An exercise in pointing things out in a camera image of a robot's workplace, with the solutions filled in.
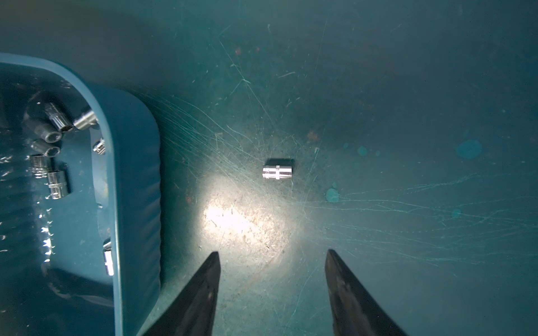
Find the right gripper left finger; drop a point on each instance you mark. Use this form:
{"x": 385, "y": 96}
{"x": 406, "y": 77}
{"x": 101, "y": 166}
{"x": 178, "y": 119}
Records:
{"x": 193, "y": 310}

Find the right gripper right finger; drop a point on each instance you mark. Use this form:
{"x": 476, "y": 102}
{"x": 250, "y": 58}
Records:
{"x": 354, "y": 310}

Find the short chrome socket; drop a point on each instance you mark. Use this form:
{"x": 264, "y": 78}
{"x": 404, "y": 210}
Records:
{"x": 277, "y": 172}

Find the chrome socket in box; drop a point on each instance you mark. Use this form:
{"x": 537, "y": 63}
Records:
{"x": 108, "y": 258}
{"x": 44, "y": 130}
{"x": 58, "y": 184}
{"x": 99, "y": 147}
{"x": 44, "y": 148}
{"x": 86, "y": 120}
{"x": 40, "y": 166}
{"x": 58, "y": 118}

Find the translucent blue storage box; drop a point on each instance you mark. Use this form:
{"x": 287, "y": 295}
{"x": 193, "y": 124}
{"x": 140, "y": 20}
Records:
{"x": 53, "y": 277}

